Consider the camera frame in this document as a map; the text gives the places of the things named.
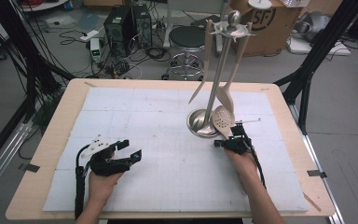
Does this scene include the person's right hand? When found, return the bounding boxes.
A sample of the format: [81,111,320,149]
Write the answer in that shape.
[223,148,262,191]

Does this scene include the beige solid spoon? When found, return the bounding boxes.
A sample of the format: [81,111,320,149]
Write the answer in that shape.
[187,19,214,105]

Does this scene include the slim black computer tower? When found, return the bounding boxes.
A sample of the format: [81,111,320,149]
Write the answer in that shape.
[132,3,153,49]

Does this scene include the white power strip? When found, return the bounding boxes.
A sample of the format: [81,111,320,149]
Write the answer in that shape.
[79,29,101,43]

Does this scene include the black round stool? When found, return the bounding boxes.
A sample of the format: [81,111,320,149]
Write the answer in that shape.
[161,25,211,82]

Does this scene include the black metal frame stand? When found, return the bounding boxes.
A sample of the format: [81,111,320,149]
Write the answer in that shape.
[0,0,76,125]
[274,0,358,136]

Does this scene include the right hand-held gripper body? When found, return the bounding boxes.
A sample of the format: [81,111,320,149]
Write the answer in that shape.
[227,118,262,156]

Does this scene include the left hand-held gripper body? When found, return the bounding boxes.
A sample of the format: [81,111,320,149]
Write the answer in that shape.
[81,133,133,177]

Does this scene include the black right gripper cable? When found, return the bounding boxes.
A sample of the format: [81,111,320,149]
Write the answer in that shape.
[244,136,267,189]

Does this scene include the black tape strip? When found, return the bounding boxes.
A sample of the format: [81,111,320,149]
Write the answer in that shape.
[307,169,328,179]
[18,162,41,174]

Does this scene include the grey bundle on floor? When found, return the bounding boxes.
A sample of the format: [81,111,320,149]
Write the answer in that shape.
[293,10,333,44]

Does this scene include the beige perforated skimmer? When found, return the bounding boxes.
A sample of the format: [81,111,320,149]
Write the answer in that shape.
[212,105,236,140]

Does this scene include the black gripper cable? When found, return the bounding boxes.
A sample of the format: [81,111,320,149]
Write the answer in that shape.
[244,136,267,189]
[74,143,93,220]

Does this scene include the white foam mat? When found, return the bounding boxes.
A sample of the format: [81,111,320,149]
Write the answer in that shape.
[42,87,310,213]

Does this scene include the large black computer tower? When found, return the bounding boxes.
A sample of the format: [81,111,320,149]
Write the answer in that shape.
[103,5,137,58]

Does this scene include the tangle of floor cables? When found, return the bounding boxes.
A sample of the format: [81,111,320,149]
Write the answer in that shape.
[59,27,172,80]

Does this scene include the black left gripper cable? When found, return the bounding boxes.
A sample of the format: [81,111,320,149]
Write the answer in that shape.
[74,143,93,220]

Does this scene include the white unit with green display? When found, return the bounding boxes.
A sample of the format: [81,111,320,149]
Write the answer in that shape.
[89,37,103,63]

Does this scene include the person's left hand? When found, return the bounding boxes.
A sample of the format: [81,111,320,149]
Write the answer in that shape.
[88,169,126,206]

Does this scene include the brown tape strip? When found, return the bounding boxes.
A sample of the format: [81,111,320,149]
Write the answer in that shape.
[302,192,323,213]

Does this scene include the brown cardboard box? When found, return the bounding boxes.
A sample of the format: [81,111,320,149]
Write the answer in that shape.
[229,0,303,59]

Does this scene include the beige slotted spatula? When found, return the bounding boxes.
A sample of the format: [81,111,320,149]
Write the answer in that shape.
[215,21,254,115]

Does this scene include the metal utensil stand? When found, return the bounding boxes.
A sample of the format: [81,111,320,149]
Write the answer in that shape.
[186,9,257,139]

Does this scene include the white round disc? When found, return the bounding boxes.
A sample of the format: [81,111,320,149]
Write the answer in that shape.
[247,0,273,10]

